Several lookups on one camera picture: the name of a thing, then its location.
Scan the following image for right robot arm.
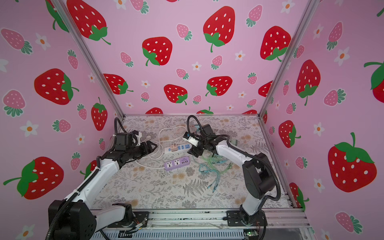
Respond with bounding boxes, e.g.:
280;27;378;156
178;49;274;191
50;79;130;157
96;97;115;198
183;115;282;225

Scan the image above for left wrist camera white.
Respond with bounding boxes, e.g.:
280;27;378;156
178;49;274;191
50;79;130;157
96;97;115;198
133;130;148;146

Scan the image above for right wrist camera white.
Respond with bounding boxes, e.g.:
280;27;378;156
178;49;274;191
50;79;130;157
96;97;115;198
183;132;199;147

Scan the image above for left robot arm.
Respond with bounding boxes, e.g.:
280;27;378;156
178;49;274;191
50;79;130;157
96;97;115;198
45;118;158;240

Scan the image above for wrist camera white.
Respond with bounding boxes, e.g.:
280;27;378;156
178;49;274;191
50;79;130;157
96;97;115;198
183;132;199;147
133;130;148;146

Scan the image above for pink charger plug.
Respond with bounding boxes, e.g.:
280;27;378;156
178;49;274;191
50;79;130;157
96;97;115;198
170;144;178;152

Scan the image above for light green charger plug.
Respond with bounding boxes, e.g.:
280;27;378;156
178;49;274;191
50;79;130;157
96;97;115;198
231;139;239;146

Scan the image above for white power strip cord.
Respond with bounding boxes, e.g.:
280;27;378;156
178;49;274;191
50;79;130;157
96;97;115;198
134;125;188;169

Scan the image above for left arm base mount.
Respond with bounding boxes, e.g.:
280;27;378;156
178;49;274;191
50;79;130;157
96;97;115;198
108;211;150;230

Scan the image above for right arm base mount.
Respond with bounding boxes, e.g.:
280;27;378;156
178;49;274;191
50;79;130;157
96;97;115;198
223;210;268;227

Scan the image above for tangled charging cables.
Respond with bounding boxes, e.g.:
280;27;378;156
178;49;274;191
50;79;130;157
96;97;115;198
194;149;233;194

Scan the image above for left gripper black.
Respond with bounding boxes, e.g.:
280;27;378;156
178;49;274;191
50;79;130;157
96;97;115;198
127;140;157;161

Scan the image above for purple power strip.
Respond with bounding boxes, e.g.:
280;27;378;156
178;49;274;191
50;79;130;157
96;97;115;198
164;157;191;171

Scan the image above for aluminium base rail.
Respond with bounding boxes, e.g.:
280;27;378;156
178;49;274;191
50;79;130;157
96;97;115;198
92;209;316;240

